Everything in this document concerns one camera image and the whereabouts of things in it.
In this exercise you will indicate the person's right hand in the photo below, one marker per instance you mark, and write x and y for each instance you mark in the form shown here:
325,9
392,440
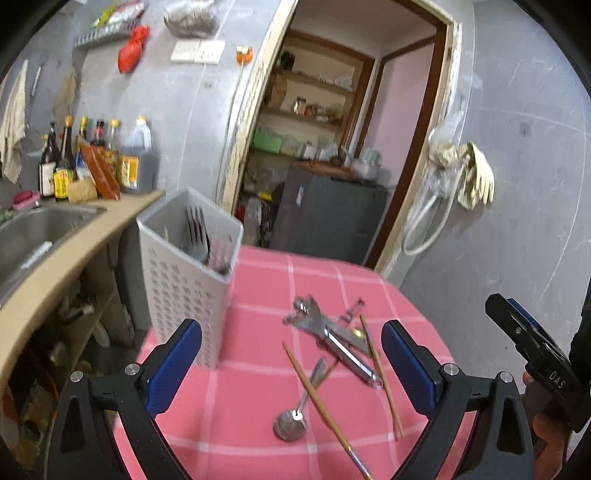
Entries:
550,431

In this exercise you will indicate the orange wall hook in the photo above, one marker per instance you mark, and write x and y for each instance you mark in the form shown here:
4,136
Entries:
243,55

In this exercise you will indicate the red plastic bag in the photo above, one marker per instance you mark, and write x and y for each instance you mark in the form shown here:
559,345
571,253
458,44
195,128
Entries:
130,54

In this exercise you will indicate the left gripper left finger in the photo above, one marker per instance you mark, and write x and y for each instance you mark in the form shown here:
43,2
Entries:
82,443

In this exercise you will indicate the orange snack packet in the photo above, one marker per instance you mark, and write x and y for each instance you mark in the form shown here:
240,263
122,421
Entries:
105,182

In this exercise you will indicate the large dark vinegar jug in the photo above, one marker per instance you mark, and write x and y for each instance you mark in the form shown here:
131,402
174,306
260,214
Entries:
137,167

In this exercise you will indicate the grey wall shelf rack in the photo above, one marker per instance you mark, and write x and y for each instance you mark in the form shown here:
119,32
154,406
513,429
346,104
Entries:
105,34

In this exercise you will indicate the steel tongs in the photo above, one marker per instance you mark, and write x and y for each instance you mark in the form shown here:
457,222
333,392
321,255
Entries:
352,312

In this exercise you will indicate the metal pot on cabinet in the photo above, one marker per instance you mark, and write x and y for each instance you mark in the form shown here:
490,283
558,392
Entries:
367,166

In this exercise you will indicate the white perforated utensil holder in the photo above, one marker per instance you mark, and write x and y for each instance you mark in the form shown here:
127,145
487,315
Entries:
178,287

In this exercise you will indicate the steel kitchen sink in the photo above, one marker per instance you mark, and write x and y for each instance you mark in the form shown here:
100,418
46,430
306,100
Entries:
31,235

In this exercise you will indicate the dark soy sauce bottle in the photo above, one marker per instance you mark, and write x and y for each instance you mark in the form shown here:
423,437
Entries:
47,164

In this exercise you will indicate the white wall switch plate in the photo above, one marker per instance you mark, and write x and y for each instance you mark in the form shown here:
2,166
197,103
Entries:
207,52

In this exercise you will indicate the dark grey cabinet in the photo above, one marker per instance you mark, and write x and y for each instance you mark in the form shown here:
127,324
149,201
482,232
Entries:
326,217

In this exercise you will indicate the beige kitchen counter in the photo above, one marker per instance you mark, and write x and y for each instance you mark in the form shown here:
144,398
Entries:
26,308

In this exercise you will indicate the steel knife blade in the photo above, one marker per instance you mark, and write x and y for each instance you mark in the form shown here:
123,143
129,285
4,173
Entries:
350,337

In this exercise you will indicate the wooden chopstick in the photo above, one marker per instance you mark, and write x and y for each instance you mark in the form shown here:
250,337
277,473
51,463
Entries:
375,354
326,416

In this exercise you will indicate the yellowish rubber gloves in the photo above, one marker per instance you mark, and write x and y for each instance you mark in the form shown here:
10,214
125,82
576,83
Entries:
464,172

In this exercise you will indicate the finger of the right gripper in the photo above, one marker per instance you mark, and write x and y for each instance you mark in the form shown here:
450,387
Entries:
529,344
522,316

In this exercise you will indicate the green box on shelf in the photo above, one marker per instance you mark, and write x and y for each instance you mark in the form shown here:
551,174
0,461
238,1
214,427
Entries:
266,141

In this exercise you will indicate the beige hanging towel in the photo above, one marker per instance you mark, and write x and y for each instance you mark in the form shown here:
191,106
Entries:
13,127

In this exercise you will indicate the clear bag of dried goods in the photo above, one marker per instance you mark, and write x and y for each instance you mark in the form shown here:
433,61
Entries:
191,19

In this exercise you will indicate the yellow label sauce bottle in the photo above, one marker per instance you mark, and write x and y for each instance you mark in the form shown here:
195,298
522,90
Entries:
64,173

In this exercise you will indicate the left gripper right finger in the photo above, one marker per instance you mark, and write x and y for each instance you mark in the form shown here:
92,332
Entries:
499,444

